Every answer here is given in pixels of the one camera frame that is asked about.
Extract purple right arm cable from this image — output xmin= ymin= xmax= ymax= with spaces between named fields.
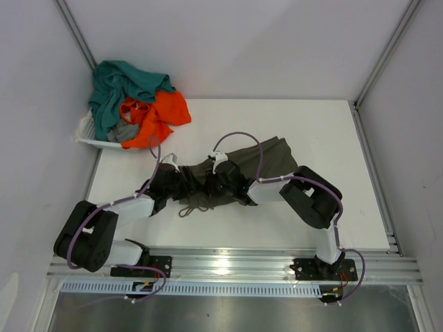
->
xmin=211 ymin=131 xmax=366 ymax=307

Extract teal shorts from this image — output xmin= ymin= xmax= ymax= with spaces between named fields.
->
xmin=89 ymin=60 xmax=176 ymax=141

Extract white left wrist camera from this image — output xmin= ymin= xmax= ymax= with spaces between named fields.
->
xmin=161 ymin=153 xmax=179 ymax=172

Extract aluminium mounting rail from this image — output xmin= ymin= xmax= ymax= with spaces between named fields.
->
xmin=46 ymin=246 xmax=425 ymax=285

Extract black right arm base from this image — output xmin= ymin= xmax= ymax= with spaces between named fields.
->
xmin=289 ymin=257 xmax=358 ymax=282

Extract orange shorts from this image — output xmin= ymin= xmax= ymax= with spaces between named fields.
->
xmin=120 ymin=91 xmax=192 ymax=149

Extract grey shorts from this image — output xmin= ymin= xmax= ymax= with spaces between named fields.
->
xmin=107 ymin=120 xmax=140 ymax=143

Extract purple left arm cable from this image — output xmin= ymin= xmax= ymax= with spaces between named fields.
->
xmin=66 ymin=136 xmax=167 ymax=308

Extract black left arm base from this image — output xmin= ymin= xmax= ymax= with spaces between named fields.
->
xmin=110 ymin=255 xmax=173 ymax=279

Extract white slotted cable duct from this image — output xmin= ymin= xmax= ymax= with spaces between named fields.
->
xmin=60 ymin=279 xmax=326 ymax=298

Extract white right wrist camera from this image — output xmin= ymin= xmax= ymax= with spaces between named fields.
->
xmin=208 ymin=151 xmax=228 ymax=174

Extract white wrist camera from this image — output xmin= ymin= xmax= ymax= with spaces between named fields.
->
xmin=208 ymin=151 xmax=228 ymax=174
xmin=161 ymin=153 xmax=179 ymax=172

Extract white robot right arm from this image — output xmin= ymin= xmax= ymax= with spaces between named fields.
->
xmin=204 ymin=160 xmax=345 ymax=279

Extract olive green shorts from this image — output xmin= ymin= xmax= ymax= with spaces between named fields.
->
xmin=179 ymin=136 xmax=298 ymax=218

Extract white plastic laundry basket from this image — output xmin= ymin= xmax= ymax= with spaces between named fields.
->
xmin=74 ymin=109 xmax=123 ymax=150

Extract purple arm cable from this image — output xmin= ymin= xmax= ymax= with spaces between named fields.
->
xmin=66 ymin=136 xmax=167 ymax=308
xmin=211 ymin=131 xmax=366 ymax=307

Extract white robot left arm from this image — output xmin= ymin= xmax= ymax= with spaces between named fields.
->
xmin=53 ymin=163 xmax=195 ymax=277

